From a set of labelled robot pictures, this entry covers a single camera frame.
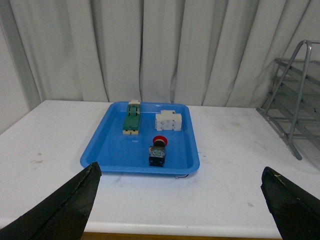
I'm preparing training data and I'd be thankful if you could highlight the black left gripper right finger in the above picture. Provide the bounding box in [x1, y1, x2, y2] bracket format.
[261, 166, 320, 240]

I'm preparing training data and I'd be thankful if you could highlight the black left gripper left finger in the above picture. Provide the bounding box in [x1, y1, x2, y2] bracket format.
[0, 162, 102, 240]

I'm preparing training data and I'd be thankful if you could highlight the red emergency stop button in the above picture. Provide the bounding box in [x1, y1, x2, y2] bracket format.
[148, 135, 168, 167]

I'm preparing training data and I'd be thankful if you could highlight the silver mesh tray rack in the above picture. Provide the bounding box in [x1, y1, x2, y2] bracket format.
[257, 40, 320, 160]

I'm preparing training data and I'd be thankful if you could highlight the blue plastic tray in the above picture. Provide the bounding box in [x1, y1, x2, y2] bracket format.
[80, 101, 200, 177]

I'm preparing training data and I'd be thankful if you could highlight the white circuit breaker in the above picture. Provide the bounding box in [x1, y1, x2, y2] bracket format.
[155, 110, 182, 131]

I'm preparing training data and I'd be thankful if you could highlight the white curtain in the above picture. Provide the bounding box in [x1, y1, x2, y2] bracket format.
[0, 0, 320, 121]

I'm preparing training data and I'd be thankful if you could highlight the green knife switch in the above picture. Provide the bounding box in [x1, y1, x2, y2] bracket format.
[122, 100, 141, 135]

